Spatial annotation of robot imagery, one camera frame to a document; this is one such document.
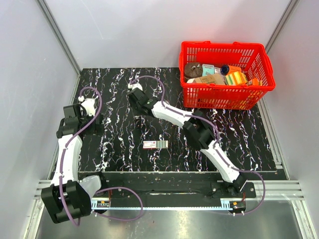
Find brown cardboard package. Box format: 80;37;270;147
187;74;225;85

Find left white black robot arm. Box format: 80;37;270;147
41;99;108;224

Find blue capped orange bottle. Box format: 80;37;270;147
220;65;242;76

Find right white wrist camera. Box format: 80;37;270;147
128;83;143;91

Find aluminium rail with ruler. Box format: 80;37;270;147
91;198;246;212

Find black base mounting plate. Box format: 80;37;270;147
77;171;257;200

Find light blue card box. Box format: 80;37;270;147
202;64;215;76

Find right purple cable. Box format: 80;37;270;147
129;75;267;216

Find brown round item in basket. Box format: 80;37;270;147
184;62;203;78

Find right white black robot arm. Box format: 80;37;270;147
128;88;247;197

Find red plastic shopping basket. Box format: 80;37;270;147
179;41;276;110

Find yellow green box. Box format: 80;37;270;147
225;71;248;86

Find red white staple box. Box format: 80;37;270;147
143;140;168;149

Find orange snack packet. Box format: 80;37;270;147
246;78;263;86

